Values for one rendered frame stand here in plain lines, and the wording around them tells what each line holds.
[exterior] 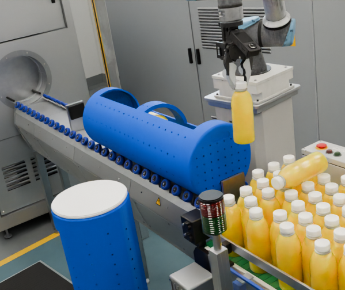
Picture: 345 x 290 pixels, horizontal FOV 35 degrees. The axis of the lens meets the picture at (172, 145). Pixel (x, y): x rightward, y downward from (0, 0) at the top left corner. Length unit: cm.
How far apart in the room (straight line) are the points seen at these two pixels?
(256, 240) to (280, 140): 96
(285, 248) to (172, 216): 71
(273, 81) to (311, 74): 123
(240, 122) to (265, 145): 68
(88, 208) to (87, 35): 579
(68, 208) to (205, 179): 49
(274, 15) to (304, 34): 126
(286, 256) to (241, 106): 50
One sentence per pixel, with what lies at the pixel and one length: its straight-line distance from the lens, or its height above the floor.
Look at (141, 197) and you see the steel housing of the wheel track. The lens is 229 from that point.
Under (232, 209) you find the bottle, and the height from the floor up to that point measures 107.
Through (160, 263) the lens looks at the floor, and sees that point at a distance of 340.
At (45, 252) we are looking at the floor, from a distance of 381.
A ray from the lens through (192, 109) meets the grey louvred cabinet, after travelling 445.
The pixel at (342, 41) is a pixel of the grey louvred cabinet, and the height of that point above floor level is 103.
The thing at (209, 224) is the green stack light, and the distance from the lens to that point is 137.
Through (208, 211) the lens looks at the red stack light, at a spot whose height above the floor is 123.
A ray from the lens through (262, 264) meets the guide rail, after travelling 160.
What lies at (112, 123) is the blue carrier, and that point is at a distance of 232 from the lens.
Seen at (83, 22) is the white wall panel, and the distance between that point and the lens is 754.
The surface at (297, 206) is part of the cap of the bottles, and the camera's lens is 160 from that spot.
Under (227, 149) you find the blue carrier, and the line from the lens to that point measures 194.
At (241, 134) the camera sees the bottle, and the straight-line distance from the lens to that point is 176.
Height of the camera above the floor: 189
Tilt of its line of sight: 22 degrees down
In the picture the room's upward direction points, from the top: 9 degrees counter-clockwise
